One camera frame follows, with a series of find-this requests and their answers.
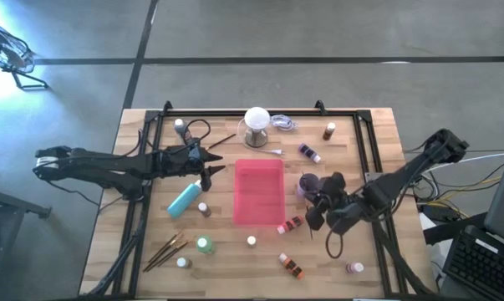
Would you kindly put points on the purple plastic cup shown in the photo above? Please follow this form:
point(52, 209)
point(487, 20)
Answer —
point(300, 191)

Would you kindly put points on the pink paint bottle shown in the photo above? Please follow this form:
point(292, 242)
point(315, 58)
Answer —
point(354, 268)

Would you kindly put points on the dark brown paint bottle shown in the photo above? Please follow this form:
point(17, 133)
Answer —
point(328, 133)

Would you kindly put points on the orange paint bottle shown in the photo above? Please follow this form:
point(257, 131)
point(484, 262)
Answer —
point(292, 266)

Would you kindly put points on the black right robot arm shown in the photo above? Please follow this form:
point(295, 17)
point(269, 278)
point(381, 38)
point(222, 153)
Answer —
point(402, 175)

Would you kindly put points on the purple paint bottle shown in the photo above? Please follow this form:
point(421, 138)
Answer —
point(308, 151)

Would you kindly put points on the small grey paint bottle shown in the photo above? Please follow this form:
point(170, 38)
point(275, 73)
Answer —
point(183, 262)

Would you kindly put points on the pink plastic tray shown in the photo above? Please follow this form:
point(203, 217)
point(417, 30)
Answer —
point(260, 192)

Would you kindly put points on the black metal table frame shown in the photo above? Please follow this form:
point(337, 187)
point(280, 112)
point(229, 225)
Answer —
point(218, 113)

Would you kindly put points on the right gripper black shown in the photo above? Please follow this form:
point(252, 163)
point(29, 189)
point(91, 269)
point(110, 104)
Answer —
point(343, 209)

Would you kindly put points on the red paint bottle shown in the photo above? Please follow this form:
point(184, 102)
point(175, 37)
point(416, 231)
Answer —
point(291, 224)

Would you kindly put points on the large teal paint bottle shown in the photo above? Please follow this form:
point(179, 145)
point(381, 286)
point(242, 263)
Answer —
point(184, 200)

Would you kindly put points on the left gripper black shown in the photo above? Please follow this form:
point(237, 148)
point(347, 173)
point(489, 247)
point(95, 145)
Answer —
point(180, 161)

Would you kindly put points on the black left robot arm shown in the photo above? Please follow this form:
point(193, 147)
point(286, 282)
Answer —
point(101, 167)

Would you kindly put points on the black power brick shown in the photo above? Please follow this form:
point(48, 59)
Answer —
point(441, 212)

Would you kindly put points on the black keyboard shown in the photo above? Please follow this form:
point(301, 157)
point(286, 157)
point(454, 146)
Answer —
point(481, 267)

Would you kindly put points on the small brown paint bottle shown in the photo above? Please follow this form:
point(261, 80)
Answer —
point(204, 209)

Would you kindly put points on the white dome glass jar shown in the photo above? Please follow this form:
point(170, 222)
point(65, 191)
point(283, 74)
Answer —
point(256, 121)

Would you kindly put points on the black floor fan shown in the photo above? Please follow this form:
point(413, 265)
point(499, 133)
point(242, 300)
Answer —
point(7, 52)

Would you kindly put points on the green paint bottle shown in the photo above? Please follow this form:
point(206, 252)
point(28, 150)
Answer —
point(205, 244)

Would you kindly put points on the black side cart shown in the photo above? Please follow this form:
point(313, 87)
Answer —
point(5, 200)

